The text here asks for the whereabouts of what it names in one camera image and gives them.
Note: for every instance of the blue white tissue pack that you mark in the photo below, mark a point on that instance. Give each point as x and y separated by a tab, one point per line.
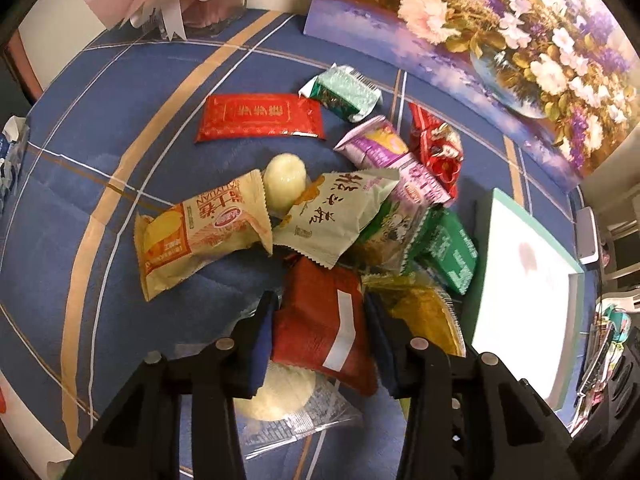
14	138

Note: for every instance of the red wet wipe packet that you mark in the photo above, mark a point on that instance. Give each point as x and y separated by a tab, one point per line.
258	115

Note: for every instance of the white tray with green rim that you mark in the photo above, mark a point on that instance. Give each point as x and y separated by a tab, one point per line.
526	299

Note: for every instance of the red festive candy packet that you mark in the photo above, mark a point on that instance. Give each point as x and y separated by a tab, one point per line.
438	146

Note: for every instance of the dark red milk biscuit packet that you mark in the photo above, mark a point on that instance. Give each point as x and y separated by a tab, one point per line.
321	325

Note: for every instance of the clear round white pastry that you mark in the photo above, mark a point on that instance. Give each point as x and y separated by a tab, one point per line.
292	404

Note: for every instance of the small white cone pastry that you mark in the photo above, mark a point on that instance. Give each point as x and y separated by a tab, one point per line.
285	179

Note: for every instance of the beige egg roll snack packet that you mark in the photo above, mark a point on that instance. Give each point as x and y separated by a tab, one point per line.
200	230

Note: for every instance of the dark green snack packet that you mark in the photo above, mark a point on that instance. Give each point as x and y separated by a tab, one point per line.
445	250

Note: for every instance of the white rectangular device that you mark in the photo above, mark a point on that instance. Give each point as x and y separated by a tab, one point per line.
587	242

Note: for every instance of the purple taro snack packet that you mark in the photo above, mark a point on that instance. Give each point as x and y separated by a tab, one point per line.
376	144

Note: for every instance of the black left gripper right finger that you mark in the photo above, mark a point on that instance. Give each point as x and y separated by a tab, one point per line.
469	418

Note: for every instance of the pale green bean cake packet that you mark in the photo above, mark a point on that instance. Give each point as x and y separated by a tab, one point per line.
330	215

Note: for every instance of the blue plaid tablecloth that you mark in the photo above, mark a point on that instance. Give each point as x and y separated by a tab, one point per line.
113	137

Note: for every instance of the green clear cookie packet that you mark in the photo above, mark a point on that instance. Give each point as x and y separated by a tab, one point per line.
384	243

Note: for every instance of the yellow clear pastry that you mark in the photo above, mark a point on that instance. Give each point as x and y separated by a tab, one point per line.
422	305

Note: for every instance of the light green small snack packet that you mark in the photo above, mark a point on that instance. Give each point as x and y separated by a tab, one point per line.
344	91

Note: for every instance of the flower painting canvas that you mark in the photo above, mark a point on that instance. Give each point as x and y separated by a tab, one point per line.
558	77

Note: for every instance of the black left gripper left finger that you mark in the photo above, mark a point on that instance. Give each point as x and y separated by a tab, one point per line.
137	437

